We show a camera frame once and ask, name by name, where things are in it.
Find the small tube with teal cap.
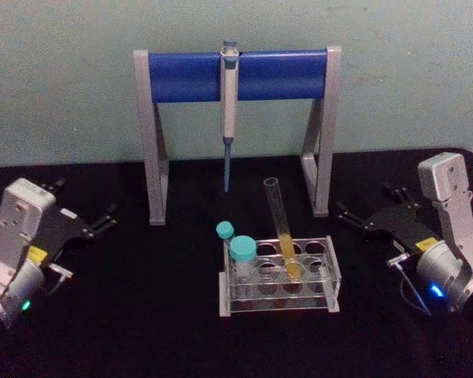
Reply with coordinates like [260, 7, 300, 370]
[215, 220, 237, 276]

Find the large tube with teal cap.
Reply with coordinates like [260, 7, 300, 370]
[228, 235, 258, 302]

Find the clear plastic tube rack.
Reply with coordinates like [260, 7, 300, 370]
[218, 235, 343, 318]

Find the glass tube with yellow liquid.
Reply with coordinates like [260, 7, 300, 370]
[263, 176, 303, 284]

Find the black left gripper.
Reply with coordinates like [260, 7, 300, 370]
[26, 176, 119, 270]

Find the grey stand with blue bar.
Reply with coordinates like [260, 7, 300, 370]
[132, 46, 343, 227]

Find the black table cloth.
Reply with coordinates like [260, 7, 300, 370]
[0, 146, 473, 378]

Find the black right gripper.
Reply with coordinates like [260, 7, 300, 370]
[335, 181, 445, 257]

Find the thin cable with silver plug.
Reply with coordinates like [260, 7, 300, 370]
[47, 262, 74, 296]
[385, 253, 435, 317]

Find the white and blue pipette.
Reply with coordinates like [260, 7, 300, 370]
[219, 38, 240, 195]

